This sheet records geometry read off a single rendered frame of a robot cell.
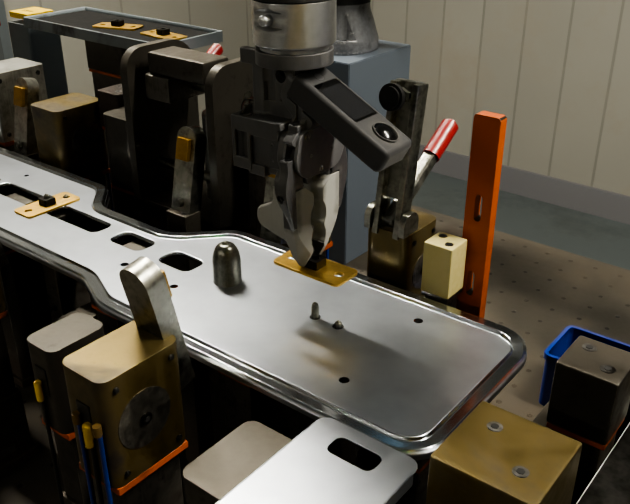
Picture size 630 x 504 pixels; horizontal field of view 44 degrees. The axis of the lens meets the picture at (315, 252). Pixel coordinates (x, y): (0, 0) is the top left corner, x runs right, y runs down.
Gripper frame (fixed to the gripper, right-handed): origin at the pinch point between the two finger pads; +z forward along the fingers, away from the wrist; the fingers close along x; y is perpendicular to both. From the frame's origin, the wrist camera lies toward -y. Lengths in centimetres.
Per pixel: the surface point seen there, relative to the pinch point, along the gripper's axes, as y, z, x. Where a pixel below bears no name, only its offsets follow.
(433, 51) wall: 143, 47, -273
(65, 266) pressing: 30.6, 7.6, 8.8
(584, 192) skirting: 62, 97, -269
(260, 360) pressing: -0.6, 7.7, 9.3
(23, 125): 70, 3, -12
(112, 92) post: 55, -3, -20
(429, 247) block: -6.9, 1.8, -10.9
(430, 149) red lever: -0.2, -4.7, -21.6
